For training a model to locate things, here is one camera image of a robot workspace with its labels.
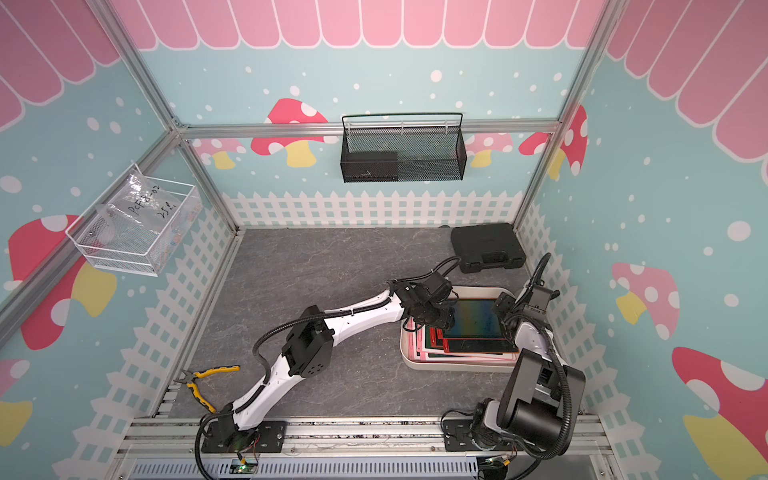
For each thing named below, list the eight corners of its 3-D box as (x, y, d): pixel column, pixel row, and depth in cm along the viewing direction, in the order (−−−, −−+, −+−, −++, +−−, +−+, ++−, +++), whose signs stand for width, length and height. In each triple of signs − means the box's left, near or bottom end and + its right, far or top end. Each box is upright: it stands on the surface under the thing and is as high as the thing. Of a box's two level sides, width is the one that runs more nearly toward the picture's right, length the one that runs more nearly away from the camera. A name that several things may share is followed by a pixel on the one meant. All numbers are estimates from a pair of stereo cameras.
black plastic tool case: (458, 274, 108) (460, 264, 103) (450, 231, 121) (453, 221, 117) (523, 274, 108) (529, 264, 103) (509, 231, 121) (513, 221, 117)
